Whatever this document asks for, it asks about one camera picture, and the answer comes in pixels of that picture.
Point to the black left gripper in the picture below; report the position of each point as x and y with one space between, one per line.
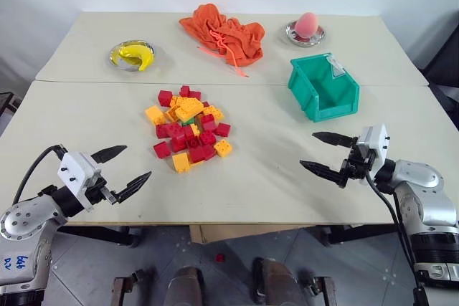
96 195

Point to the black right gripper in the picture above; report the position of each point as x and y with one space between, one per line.
358 166

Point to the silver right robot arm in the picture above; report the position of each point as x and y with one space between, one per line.
428 205

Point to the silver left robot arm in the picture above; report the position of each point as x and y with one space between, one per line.
25 218

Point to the brown cardboard box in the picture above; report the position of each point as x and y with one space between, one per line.
251 232

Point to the orange-yellow toy block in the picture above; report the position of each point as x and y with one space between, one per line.
154 114
175 101
170 114
181 162

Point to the red plastic building brick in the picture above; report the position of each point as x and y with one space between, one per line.
168 129

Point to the black table leg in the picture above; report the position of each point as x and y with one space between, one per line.
358 234
104 235

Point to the green plastic bin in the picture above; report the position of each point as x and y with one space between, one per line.
312 84

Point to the long red toy block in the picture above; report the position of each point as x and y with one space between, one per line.
201 153

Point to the green plastic building brick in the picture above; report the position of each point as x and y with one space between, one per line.
188 122

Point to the clear label on bin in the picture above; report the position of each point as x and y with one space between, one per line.
337 67

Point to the large yellow studded block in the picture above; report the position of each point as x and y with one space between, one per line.
189 108

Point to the silver plate under banana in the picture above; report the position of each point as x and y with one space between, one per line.
123 64

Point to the silver plate under peach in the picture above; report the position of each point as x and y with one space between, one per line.
315 39

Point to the yellow toy banana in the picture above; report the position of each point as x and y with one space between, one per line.
143 56

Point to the pink toy peach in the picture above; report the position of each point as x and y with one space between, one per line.
306 26

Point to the small red floor piece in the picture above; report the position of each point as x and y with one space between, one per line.
219 258

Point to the dark rounded shape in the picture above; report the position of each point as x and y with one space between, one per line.
278 284
186 288

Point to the white label blue writing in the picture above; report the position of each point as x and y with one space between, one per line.
16 263

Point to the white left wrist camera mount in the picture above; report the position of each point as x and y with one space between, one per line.
77 173

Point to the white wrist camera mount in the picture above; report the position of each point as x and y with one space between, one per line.
77 173
376 139

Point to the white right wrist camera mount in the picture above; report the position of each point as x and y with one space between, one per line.
376 139

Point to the rusty metal bracket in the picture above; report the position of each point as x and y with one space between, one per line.
129 288
322 290

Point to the dark metal frame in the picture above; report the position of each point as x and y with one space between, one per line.
7 103

